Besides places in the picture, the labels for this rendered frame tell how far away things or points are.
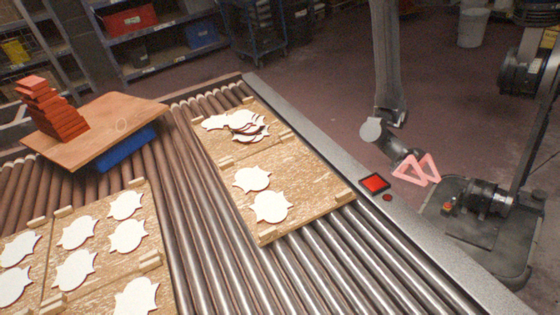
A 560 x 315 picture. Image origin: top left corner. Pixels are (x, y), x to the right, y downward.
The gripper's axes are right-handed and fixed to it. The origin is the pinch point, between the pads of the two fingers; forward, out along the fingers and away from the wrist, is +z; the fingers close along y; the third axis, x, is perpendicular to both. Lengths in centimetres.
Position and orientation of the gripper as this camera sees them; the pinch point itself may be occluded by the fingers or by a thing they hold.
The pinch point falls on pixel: (430, 180)
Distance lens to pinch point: 90.8
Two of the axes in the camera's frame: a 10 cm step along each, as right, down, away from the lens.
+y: -6.9, 0.3, -7.3
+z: 5.6, 6.6, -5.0
